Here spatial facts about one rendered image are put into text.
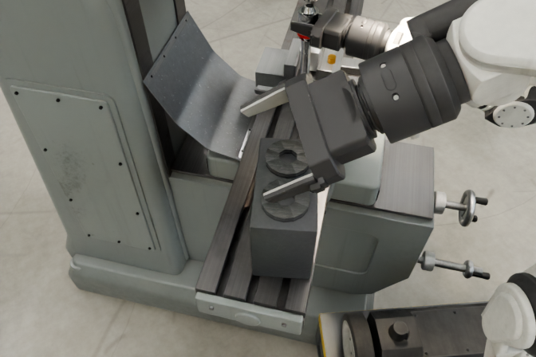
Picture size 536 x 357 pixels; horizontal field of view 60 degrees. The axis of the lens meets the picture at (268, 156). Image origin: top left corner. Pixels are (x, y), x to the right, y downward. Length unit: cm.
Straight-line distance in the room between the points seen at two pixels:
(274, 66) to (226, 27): 199
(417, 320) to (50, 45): 115
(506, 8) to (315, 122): 19
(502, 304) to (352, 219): 56
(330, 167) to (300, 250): 44
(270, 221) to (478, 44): 52
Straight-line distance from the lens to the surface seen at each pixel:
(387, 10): 357
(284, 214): 83
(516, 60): 43
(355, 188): 129
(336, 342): 152
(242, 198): 110
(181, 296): 186
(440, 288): 214
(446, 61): 46
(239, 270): 100
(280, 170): 89
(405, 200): 139
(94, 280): 200
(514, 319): 94
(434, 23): 49
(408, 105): 45
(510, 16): 45
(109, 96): 121
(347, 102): 47
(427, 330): 138
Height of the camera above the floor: 183
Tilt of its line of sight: 49 degrees down
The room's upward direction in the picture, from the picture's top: straight up
